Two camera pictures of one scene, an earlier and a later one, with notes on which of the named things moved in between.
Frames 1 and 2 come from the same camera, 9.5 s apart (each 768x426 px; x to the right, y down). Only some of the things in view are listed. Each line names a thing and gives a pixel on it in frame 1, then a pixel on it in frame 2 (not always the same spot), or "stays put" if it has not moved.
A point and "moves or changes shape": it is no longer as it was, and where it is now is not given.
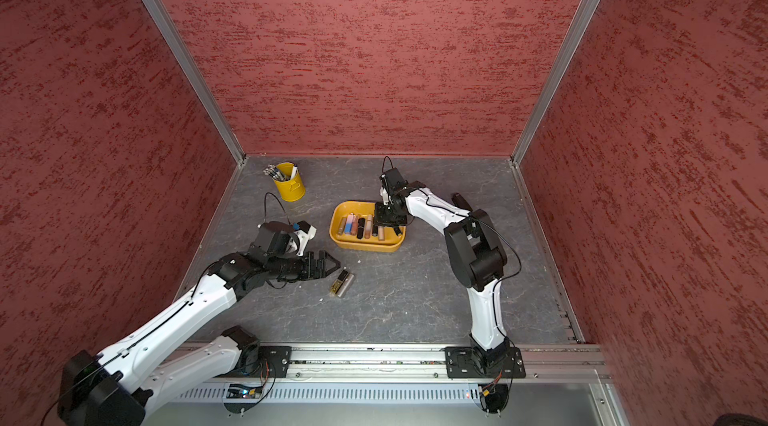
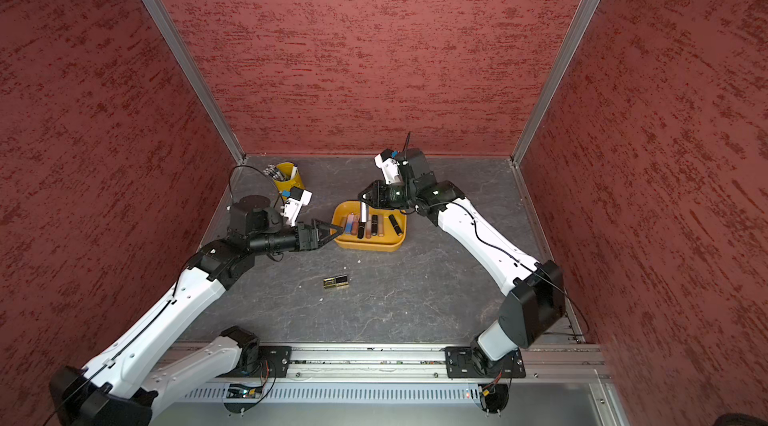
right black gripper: (383, 220) -> (380, 191)
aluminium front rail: (425, 362) stays put
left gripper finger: (319, 271) -> (323, 242)
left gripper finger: (322, 272) -> (325, 224)
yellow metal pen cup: (290, 190) stays put
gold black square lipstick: (338, 282) moves or changes shape
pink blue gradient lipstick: (349, 224) stays put
